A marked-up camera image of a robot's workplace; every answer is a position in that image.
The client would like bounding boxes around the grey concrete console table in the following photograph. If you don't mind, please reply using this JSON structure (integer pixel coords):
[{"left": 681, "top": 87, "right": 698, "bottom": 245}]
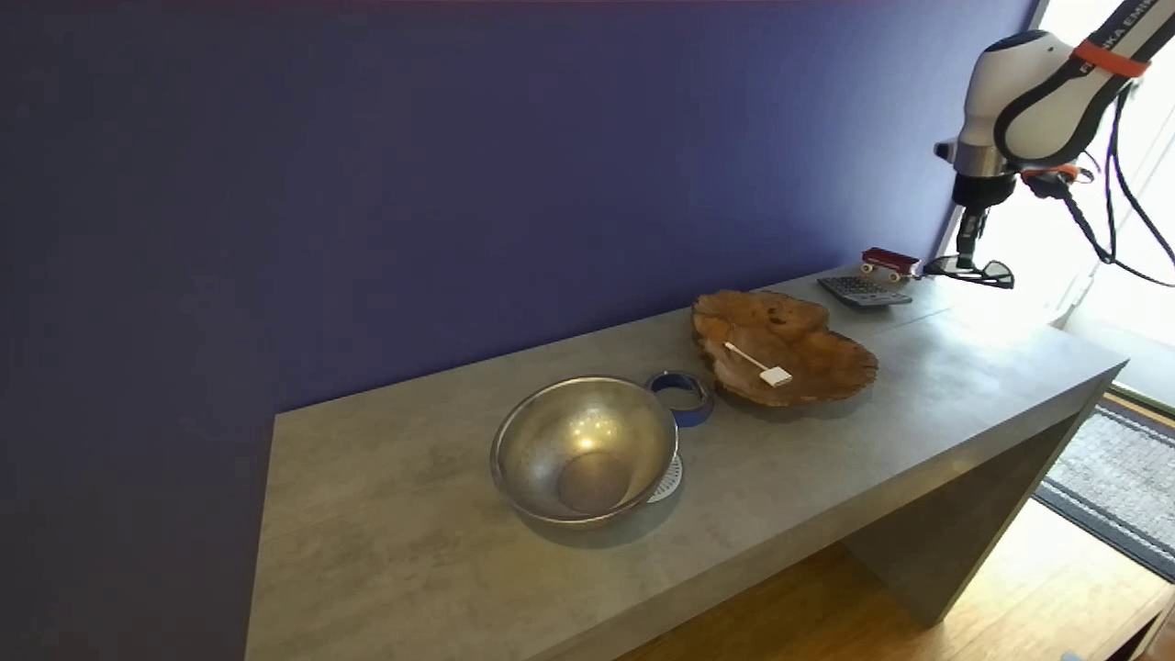
[{"left": 242, "top": 263, "right": 1131, "bottom": 661}]

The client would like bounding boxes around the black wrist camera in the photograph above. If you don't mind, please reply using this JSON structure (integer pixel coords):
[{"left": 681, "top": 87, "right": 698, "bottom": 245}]
[{"left": 1018, "top": 164, "right": 1067, "bottom": 205}]

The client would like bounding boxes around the blue tape ring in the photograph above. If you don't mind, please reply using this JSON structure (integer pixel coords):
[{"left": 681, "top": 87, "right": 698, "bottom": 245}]
[{"left": 648, "top": 367, "right": 719, "bottom": 428}]

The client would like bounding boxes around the orange strap on forearm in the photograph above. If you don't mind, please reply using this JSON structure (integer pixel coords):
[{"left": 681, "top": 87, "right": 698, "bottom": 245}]
[{"left": 1067, "top": 35, "right": 1158, "bottom": 84}]

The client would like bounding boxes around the small red box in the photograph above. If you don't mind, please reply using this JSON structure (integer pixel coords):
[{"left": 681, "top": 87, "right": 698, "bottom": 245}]
[{"left": 859, "top": 242, "right": 921, "bottom": 290}]

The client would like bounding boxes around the brown wooden dish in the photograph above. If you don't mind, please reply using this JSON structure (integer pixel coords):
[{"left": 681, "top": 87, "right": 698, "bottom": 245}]
[{"left": 686, "top": 286, "right": 885, "bottom": 413}]

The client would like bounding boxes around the silver metal bowl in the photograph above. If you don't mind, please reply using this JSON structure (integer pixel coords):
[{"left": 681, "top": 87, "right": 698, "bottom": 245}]
[{"left": 490, "top": 369, "right": 686, "bottom": 533}]

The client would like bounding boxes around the white tag with string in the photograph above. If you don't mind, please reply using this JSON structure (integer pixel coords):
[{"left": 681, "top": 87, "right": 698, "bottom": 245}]
[{"left": 719, "top": 338, "right": 796, "bottom": 391}]

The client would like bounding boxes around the long black cable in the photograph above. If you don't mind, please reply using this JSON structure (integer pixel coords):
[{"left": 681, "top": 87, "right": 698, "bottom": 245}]
[{"left": 1102, "top": 82, "right": 1175, "bottom": 271}]

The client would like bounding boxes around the orange strap at wrist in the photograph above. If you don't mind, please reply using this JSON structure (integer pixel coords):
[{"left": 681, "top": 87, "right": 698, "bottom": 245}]
[{"left": 1033, "top": 158, "right": 1098, "bottom": 189}]

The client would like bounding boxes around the small grey tray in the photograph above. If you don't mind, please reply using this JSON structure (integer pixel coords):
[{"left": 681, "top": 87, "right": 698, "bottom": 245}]
[{"left": 814, "top": 269, "right": 921, "bottom": 313}]

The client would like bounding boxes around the grey door mat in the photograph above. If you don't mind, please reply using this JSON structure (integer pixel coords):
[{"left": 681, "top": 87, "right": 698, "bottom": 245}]
[{"left": 1033, "top": 391, "right": 1175, "bottom": 587}]

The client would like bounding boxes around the short black cable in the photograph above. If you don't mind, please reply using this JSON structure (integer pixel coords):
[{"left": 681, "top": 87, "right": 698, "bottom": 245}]
[{"left": 1055, "top": 180, "right": 1175, "bottom": 292}]

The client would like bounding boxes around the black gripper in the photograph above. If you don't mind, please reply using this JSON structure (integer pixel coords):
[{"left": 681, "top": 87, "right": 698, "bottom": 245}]
[{"left": 949, "top": 169, "right": 1022, "bottom": 269}]

